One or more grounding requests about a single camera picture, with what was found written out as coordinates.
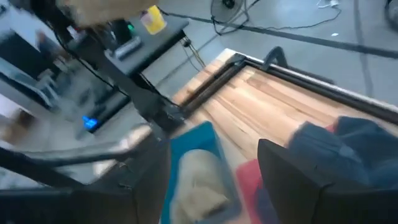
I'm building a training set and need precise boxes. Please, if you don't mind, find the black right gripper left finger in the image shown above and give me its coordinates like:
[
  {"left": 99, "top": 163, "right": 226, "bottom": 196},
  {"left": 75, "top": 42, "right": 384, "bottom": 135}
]
[{"left": 0, "top": 133, "right": 172, "bottom": 224}]

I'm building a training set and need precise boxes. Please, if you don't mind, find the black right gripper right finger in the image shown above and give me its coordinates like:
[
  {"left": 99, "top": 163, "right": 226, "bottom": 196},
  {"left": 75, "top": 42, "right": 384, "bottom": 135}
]
[{"left": 257, "top": 139, "right": 398, "bottom": 224}]

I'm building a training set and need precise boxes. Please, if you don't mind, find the blue denim cap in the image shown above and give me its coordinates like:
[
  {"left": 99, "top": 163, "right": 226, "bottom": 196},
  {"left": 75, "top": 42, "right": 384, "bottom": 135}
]
[{"left": 287, "top": 116, "right": 398, "bottom": 189}]

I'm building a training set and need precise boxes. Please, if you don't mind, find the light beige brimmed hat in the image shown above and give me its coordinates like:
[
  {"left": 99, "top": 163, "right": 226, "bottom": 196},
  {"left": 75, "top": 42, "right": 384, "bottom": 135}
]
[{"left": 170, "top": 149, "right": 233, "bottom": 224}]

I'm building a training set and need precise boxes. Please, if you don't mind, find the blue plastic bin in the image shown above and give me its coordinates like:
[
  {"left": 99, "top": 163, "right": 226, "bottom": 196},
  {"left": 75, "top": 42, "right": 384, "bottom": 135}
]
[{"left": 160, "top": 120, "right": 243, "bottom": 224}]

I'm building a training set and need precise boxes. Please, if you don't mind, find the red plastic bin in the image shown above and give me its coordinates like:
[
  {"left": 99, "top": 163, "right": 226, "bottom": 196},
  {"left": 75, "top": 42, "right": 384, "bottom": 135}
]
[{"left": 235, "top": 123, "right": 338, "bottom": 224}]

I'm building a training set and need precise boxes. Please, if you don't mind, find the computer keyboard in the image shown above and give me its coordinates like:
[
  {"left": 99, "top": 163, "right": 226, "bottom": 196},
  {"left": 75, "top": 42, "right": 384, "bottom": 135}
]
[{"left": 114, "top": 35, "right": 144, "bottom": 62}]

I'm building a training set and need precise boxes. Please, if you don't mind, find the black office desk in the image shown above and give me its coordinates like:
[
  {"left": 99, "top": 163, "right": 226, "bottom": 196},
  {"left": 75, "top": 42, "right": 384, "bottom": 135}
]
[{"left": 67, "top": 14, "right": 190, "bottom": 78}]

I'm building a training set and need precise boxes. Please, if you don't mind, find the yellow wipes canister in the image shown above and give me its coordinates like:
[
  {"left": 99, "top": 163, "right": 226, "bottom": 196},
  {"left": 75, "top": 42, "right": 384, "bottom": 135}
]
[{"left": 139, "top": 5, "right": 168, "bottom": 35}]

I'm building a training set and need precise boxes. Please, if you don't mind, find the black floor fan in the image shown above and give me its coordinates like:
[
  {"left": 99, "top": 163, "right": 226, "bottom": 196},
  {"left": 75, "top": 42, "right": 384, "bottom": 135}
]
[{"left": 210, "top": 0, "right": 246, "bottom": 24}]

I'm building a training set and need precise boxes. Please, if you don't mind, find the black aluminium rig frame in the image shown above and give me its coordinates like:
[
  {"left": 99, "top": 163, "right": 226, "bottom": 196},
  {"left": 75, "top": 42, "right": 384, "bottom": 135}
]
[{"left": 0, "top": 46, "right": 398, "bottom": 190}]

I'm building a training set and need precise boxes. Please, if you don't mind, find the thin black floor cable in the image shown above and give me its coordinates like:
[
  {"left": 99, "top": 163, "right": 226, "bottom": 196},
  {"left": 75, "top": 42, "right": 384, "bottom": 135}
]
[{"left": 248, "top": 7, "right": 343, "bottom": 32}]

